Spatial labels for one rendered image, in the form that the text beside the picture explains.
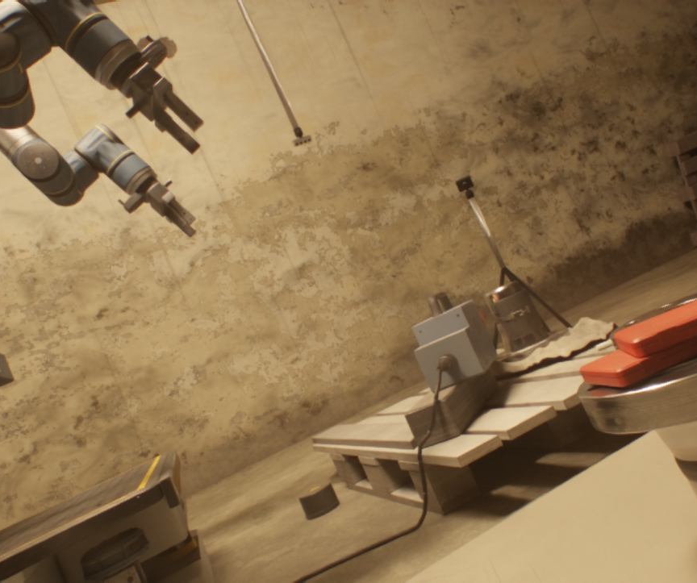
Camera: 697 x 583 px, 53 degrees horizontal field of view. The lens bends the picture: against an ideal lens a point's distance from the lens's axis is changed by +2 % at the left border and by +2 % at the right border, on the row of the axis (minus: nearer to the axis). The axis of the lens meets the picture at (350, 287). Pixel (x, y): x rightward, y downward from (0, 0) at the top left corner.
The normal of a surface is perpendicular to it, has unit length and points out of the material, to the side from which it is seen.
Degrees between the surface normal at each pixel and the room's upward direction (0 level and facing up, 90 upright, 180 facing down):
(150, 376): 90
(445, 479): 90
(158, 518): 90
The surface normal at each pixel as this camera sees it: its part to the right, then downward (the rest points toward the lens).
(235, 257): 0.29, -0.20
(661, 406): -0.60, 0.21
